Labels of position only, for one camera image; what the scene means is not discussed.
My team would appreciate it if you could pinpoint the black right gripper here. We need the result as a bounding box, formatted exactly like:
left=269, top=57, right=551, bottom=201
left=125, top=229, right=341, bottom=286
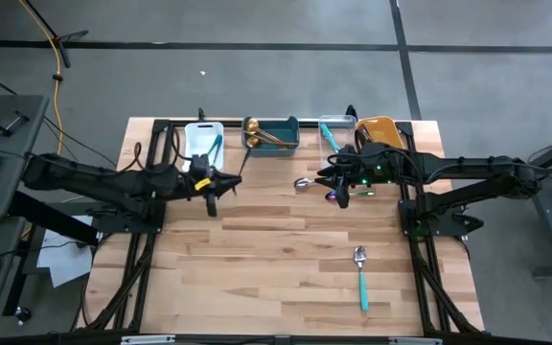
left=313, top=143, right=404, bottom=210

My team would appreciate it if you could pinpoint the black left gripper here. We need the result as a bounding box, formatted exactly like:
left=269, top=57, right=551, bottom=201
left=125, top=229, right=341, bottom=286
left=174, top=152, right=242, bottom=218

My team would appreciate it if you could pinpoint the clear plastic bin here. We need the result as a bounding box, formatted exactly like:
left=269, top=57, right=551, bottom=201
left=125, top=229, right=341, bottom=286
left=317, top=114, right=357, bottom=169

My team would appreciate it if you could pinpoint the white plastic bin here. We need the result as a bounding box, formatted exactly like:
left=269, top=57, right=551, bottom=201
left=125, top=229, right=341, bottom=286
left=183, top=121, right=225, bottom=173

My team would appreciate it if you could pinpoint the yellow plastic bin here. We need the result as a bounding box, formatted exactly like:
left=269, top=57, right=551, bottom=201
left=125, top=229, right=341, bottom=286
left=355, top=115, right=406, bottom=152

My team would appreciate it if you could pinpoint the dark teal plastic bin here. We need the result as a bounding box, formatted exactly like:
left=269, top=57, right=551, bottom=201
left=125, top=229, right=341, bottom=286
left=241, top=116, right=301, bottom=159

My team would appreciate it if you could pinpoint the white paper sheet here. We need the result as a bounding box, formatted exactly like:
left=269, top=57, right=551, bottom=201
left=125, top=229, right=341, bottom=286
left=35, top=215, right=96, bottom=288

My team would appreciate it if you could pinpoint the gray side table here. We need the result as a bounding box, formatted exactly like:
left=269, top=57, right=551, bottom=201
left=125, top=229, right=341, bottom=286
left=0, top=94, right=50, bottom=339

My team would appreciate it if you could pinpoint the black tripod stand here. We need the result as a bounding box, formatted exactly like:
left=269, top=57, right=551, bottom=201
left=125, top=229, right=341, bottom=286
left=16, top=0, right=90, bottom=69

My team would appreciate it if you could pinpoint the black side desk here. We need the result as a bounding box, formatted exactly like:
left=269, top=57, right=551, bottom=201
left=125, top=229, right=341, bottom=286
left=505, top=125, right=552, bottom=279

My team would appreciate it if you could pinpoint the black caster wheel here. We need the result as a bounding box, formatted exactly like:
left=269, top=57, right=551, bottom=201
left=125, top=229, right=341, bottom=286
left=13, top=305, right=33, bottom=326

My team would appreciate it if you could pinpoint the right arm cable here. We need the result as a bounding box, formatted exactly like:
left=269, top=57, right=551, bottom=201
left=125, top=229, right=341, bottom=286
left=376, top=146, right=426, bottom=186

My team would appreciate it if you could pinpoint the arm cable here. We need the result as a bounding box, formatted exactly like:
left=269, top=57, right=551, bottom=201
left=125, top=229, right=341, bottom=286
left=376, top=146, right=426, bottom=186
left=130, top=127, right=182, bottom=170

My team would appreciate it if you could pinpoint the black metal table frame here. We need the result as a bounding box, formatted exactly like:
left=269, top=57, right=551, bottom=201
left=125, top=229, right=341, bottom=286
left=0, top=117, right=552, bottom=345

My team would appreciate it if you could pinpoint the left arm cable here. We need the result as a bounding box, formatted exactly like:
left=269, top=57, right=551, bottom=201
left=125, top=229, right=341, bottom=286
left=130, top=127, right=182, bottom=170

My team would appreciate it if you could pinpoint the thin black floor cable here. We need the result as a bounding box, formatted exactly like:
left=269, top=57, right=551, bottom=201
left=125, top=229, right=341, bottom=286
left=0, top=64, right=119, bottom=169

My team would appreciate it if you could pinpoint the silver frame bracket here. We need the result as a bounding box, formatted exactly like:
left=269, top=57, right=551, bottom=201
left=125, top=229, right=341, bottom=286
left=388, top=337, right=445, bottom=345
left=120, top=334, right=176, bottom=345

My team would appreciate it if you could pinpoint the yellow floor cable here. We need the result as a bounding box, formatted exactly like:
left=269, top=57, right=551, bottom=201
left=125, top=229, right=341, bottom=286
left=16, top=0, right=64, bottom=170

